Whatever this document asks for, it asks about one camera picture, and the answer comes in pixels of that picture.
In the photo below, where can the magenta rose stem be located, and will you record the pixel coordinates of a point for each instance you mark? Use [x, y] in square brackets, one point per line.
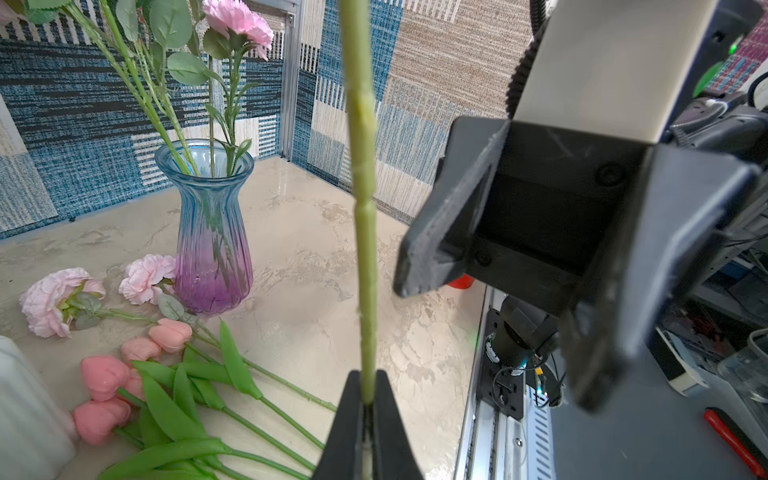
[362, 127]

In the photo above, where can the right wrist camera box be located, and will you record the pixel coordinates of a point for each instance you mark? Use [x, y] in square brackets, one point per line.
[614, 68]

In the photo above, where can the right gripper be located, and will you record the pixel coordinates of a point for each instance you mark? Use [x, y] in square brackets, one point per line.
[553, 197]

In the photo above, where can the white ribbed vase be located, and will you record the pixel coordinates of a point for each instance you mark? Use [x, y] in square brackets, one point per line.
[37, 436]

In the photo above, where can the purple glass vase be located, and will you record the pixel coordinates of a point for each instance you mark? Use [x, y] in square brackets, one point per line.
[213, 261]

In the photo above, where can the aluminium front rail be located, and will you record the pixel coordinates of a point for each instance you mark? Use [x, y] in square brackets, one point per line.
[493, 445]

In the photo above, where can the red pencil cup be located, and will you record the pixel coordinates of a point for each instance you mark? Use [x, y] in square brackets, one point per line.
[462, 283]

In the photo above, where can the red handled screwdriver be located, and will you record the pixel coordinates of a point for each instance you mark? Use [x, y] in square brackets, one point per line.
[738, 440]

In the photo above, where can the pink tulip picked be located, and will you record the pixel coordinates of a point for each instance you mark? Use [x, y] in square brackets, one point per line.
[171, 444]
[180, 384]
[106, 378]

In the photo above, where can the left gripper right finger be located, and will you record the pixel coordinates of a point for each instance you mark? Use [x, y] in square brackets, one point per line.
[393, 458]

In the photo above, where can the pink carnation stem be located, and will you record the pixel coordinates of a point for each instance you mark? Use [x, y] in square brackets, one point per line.
[234, 31]

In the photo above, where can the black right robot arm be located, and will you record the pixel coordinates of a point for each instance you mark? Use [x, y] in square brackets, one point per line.
[702, 119]

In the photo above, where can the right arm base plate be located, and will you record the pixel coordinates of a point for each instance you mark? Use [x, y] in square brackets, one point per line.
[518, 342]

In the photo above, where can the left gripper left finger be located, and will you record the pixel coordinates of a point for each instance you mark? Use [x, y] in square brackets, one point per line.
[342, 457]

